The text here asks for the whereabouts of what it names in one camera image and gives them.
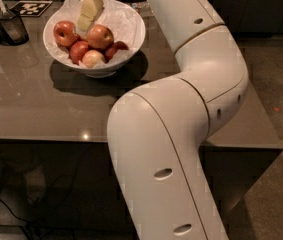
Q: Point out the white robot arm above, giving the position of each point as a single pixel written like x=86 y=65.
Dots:
x=155 y=130

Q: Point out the pale red front apple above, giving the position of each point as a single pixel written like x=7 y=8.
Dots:
x=92 y=58

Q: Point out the large red-yellow centre apple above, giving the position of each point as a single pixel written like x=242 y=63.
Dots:
x=100 y=37

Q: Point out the red apple far left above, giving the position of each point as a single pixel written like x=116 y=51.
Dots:
x=64 y=33

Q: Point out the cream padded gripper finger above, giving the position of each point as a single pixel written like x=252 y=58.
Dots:
x=89 y=11

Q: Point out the black white marker tag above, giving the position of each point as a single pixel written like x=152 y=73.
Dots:
x=28 y=8

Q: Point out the dark red right apple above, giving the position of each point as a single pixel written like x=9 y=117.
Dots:
x=112 y=50

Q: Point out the red apple lower left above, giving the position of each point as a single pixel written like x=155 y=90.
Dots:
x=78 y=50

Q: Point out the clear plastic water bottle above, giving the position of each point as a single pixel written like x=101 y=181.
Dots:
x=140 y=8

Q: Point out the white ceramic bowl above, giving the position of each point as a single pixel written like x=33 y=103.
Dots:
x=131 y=40

